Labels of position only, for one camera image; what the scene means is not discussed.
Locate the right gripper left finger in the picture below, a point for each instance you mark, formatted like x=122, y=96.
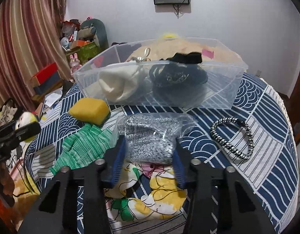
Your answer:
x=55, y=211

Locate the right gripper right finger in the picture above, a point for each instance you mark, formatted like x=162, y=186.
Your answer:
x=239, y=209

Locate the yellow white felt ball toy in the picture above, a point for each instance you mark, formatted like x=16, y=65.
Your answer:
x=26, y=120

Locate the black white braided headband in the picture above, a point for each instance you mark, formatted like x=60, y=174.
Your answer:
x=224, y=130

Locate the green striped glove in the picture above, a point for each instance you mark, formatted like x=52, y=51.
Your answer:
x=83, y=147

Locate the yellow floral scrunchie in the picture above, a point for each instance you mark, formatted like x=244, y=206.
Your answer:
x=144, y=192

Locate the yellow sponge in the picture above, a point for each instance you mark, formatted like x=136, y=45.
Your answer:
x=90, y=110

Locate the grey cloth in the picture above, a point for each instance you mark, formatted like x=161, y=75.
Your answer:
x=152, y=137

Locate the blue white patterned tablecloth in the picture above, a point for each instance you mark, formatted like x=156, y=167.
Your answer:
x=272, y=171

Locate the red box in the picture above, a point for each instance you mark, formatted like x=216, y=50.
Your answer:
x=42, y=75

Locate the pink bunny plush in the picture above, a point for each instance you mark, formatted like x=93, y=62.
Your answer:
x=74, y=63

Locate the striped red gold curtain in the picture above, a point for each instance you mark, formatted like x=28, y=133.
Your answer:
x=29, y=40

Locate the green cardboard box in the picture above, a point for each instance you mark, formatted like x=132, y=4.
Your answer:
x=85, y=52

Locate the white cloth in box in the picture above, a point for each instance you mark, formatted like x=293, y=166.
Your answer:
x=119, y=82

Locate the grey green plush toy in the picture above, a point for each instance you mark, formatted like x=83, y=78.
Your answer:
x=94, y=29

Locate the clear plastic storage box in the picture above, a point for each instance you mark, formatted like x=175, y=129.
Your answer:
x=218, y=92

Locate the beige blanket with colour patches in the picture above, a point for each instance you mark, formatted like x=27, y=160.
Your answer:
x=210, y=49

